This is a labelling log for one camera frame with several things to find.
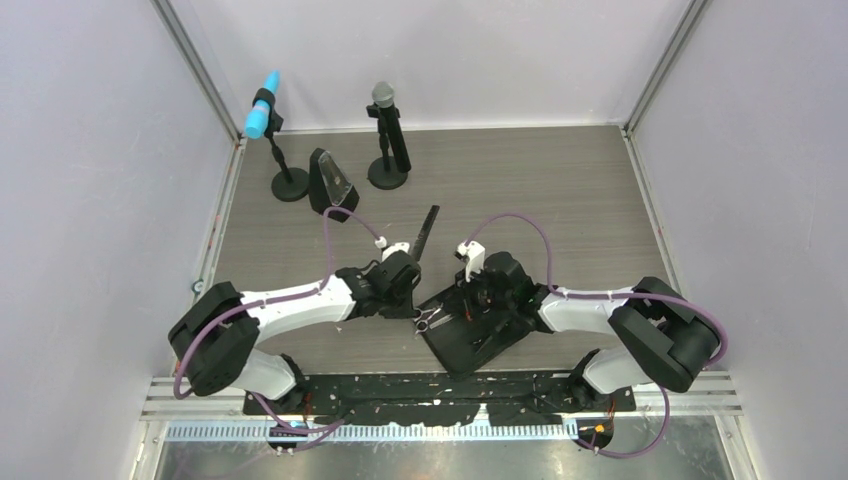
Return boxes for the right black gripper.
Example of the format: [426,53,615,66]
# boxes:
[444,265,515,321]

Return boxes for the black hair clip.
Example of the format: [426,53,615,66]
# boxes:
[473,321,514,353]

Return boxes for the silver scissors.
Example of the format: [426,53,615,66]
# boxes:
[414,307,443,334]

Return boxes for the black zip tool case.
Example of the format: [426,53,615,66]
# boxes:
[417,285,531,379]

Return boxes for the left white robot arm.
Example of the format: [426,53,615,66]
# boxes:
[167,250,421,414]

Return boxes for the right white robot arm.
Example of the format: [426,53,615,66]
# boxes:
[456,242,726,411]

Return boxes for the black hair comb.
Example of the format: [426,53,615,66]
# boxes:
[410,205,440,261]

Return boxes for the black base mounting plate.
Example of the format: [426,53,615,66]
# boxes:
[241,369,637,429]

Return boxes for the right black mic stand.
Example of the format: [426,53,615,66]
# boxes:
[367,103,411,190]

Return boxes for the black mic stand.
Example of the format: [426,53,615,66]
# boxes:
[367,103,411,190]
[264,110,309,202]

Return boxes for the black metronome clear cover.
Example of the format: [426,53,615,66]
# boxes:
[308,148,360,223]

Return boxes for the left black mic stand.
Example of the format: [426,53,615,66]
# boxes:
[264,110,309,202]

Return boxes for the grey black microphone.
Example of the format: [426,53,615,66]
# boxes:
[367,81,412,189]

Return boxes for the blue microphone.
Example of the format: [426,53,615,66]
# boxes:
[244,70,280,139]

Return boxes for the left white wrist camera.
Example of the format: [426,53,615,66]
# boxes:
[374,236,411,263]

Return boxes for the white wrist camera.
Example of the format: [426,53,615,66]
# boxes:
[374,236,411,263]
[455,240,486,283]

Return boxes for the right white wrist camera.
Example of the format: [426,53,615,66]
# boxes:
[455,240,486,283]

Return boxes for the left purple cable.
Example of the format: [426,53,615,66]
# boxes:
[173,206,389,455]

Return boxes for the purple cable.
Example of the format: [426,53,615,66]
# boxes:
[173,206,389,455]
[460,211,730,462]

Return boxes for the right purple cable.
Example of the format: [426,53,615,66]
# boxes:
[460,211,730,462]

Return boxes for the aluminium frame rail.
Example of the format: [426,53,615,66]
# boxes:
[141,372,743,443]

